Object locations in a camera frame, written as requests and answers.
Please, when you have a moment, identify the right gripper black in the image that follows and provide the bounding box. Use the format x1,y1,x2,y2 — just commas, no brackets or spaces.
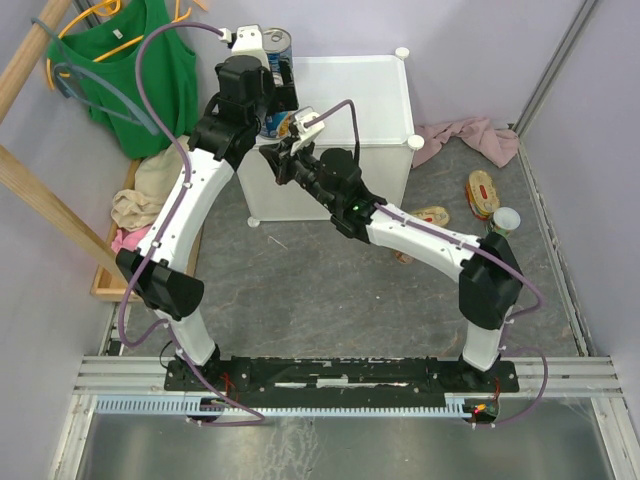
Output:
259,136,338,212

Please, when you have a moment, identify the blue can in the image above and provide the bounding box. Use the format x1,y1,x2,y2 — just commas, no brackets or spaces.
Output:
263,27,293,75
259,111,294,139

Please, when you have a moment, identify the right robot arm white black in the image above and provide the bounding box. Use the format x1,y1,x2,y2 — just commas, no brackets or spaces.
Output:
259,138,524,391

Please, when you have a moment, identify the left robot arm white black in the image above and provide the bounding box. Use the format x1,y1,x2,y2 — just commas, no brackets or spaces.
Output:
116,55,298,390

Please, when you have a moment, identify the white cube cabinet counter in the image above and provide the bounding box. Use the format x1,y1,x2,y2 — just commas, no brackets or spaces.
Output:
234,47,425,229

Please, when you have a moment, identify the grey blue clothes hanger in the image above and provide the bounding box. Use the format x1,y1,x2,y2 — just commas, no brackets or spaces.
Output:
29,17,161,136

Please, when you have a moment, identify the orange can white lid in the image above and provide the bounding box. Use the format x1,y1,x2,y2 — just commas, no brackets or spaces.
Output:
394,251,414,264

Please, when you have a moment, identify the oval gold tin near cabinet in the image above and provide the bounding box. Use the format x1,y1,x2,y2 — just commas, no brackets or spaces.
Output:
410,206,450,227

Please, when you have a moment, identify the beige cloth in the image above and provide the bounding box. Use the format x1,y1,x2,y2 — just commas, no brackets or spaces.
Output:
111,148,182,231

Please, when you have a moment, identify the green tank top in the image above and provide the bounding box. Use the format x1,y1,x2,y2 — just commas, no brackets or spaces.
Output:
54,23,199,159

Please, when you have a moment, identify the pink cloth in tray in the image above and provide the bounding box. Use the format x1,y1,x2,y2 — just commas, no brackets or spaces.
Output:
111,226,149,253

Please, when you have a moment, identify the orange clothes hanger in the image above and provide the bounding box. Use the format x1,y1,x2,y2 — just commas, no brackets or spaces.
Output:
45,1,208,90

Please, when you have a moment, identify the oval gold tin right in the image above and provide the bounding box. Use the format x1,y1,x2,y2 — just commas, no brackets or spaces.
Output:
465,170,501,220

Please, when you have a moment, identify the mauve cloth on floor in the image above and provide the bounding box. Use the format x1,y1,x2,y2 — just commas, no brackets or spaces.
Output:
412,117,520,168

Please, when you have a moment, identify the green can white lid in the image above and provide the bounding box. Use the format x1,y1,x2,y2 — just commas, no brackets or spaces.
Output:
487,207,521,237

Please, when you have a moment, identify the wooden tray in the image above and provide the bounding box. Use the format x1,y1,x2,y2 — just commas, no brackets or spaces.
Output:
90,159,202,302

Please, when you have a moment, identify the wooden rack pole upper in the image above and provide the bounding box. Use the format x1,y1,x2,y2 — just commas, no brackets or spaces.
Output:
1,0,71,121

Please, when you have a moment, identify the wooden rack pole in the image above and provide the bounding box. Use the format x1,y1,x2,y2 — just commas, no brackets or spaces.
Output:
1,146,125,281
1,0,71,121

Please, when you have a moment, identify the wooden rack pole lower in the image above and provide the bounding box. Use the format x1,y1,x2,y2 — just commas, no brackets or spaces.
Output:
1,146,125,281

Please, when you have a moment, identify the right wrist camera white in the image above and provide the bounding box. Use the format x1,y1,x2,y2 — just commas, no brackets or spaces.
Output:
289,106,325,154

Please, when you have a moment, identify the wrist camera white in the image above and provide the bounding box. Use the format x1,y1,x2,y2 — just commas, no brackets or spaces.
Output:
220,24,269,68
289,106,325,154

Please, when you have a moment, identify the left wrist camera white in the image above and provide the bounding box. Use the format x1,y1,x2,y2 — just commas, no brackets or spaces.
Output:
220,24,269,68

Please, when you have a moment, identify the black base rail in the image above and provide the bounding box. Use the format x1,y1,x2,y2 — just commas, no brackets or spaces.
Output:
164,354,521,409

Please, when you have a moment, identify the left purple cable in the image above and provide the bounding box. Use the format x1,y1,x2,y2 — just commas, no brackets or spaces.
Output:
118,22,269,429

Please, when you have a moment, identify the aluminium floor rail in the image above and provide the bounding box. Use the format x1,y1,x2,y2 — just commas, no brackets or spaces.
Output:
72,356,622,398

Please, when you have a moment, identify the white cable duct comb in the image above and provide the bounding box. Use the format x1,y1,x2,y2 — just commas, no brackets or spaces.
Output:
94,395,471,419

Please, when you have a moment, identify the aluminium frame post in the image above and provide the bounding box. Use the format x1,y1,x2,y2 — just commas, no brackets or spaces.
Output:
514,0,601,136

